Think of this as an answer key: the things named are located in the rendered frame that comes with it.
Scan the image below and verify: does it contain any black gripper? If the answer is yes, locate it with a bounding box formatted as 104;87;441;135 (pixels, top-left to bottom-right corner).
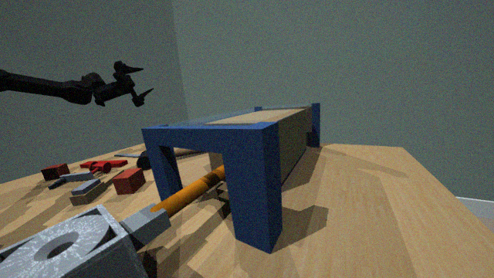
108;61;154;107

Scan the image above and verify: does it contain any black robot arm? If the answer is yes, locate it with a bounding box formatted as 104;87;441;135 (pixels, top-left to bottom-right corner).
0;69;135;107

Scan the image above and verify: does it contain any wooden-handled mallet with black head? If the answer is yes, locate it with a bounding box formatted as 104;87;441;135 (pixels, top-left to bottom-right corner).
137;151;151;171

